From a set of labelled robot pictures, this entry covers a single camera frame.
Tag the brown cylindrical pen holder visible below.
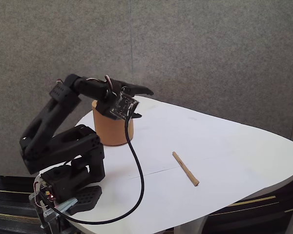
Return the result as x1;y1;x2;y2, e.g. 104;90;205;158
91;95;135;147

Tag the tan wooden pen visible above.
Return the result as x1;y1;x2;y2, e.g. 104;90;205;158
172;151;200;188

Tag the controller board with red LED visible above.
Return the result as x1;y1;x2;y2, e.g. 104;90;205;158
39;184;57;203

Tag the grey felt partition panel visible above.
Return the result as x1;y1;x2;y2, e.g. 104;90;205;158
0;0;135;178
129;0;293;142

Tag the black camera cable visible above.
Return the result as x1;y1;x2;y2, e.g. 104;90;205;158
47;107;145;224

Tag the bare camera circuit board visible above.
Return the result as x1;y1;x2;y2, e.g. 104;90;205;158
109;92;140;120

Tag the silver metal table clamp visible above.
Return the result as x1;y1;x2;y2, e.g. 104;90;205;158
40;197;78;234

